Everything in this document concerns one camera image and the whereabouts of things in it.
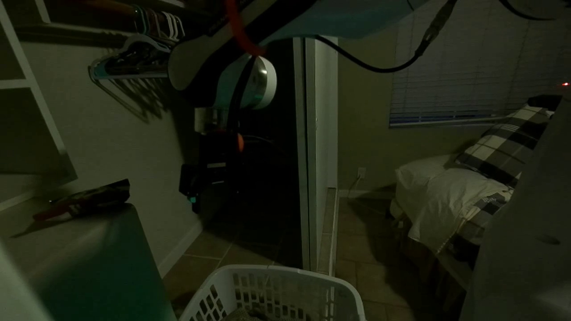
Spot white door frame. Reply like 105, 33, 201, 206
290, 35, 342, 279

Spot white plastic laundry basket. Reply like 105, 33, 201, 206
176, 263, 367, 321

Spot orange cable strap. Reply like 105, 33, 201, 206
223, 0, 266, 59

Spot dark cloth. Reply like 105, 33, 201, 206
32, 177, 132, 225

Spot wooden closet rod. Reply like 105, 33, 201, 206
51, 0, 148, 18

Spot white window blinds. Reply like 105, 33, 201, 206
389, 0, 571, 131

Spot plaid bed blanket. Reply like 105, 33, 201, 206
444, 190, 508, 265

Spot teal plastic clothes hanger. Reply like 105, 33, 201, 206
87, 35, 180, 83

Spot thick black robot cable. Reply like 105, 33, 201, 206
312, 0, 460, 76

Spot bed with white sheet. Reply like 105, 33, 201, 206
389, 154, 514, 259

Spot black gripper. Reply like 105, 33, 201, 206
178, 131, 241, 222

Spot black white plaid pillow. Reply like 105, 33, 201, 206
444, 104, 558, 188

